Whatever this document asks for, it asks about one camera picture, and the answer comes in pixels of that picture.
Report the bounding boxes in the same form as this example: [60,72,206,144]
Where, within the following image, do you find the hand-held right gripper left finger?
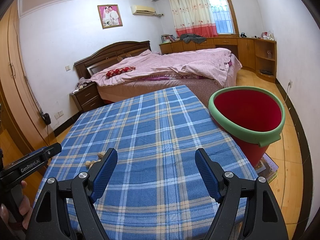
[25,148,118,240]

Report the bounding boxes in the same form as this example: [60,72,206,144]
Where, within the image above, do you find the grey clothes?
[180,33,207,44]

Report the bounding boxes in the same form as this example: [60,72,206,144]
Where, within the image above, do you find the person's left hand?
[0,181,32,231]

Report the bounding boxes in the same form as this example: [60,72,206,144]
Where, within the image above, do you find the wall socket with cable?
[282,80,293,105]

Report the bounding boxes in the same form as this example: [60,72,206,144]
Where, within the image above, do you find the wooden cabinet unit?
[159,37,277,83]

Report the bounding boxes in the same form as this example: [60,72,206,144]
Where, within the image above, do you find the books under bucket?
[254,152,278,180]

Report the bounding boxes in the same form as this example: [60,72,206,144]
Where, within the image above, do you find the pink duvet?
[90,47,243,87]

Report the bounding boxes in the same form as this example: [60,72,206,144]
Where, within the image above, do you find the pile of clothes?
[75,77,93,90]

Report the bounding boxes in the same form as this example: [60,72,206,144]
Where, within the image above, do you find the floral curtain with red hem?
[168,0,218,38]

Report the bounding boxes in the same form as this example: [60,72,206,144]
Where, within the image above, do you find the bed with pink blanket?
[96,60,238,103]

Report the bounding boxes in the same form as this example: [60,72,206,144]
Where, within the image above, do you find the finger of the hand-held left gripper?
[44,144,62,161]

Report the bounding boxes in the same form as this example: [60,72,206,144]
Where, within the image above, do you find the dark wooden nightstand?
[69,82,104,113]

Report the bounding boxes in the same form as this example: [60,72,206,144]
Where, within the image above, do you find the wooden bed headboard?
[74,41,152,79]

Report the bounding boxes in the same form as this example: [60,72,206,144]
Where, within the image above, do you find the barred window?
[206,0,238,35]

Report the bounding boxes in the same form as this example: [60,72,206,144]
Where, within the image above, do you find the red bucket with green rim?
[208,86,286,168]

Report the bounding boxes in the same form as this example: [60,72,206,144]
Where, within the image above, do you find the wooden wardrobe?
[0,0,54,155]

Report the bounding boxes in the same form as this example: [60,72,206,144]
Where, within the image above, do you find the red patterned pillow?
[106,66,136,78]

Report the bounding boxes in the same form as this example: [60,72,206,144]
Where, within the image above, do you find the blue plaid cloth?
[42,85,259,240]

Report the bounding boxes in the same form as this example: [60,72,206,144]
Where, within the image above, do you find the framed wall photo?
[97,4,123,29]

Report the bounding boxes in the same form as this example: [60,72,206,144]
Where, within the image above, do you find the wall air conditioner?
[131,4,157,15]

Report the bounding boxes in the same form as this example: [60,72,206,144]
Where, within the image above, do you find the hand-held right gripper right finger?
[194,148,289,240]

